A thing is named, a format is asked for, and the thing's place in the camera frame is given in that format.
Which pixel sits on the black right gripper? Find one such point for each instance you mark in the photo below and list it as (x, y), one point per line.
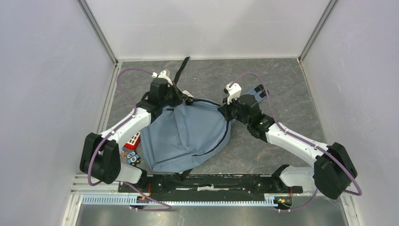
(226, 109)

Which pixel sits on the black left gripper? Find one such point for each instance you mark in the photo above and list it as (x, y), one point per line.
(179, 97)

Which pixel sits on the blue grey backpack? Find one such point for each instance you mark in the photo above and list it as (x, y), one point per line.
(185, 136)

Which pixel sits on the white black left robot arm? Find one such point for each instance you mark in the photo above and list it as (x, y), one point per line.
(100, 158)

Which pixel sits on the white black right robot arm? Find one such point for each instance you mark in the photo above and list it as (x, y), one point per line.
(333, 170)

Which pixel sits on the red window toy block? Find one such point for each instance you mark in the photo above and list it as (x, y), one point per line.
(133, 143)

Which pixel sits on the blue owl toy figure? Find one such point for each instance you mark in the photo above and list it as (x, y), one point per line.
(133, 158)

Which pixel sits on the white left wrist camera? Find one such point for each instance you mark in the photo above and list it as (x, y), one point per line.
(165, 74)

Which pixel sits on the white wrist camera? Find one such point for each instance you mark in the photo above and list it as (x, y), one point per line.
(165, 74)
(233, 90)

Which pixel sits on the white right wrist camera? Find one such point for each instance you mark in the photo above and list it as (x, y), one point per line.
(233, 90)

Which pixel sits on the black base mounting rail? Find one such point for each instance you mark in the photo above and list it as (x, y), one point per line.
(214, 187)

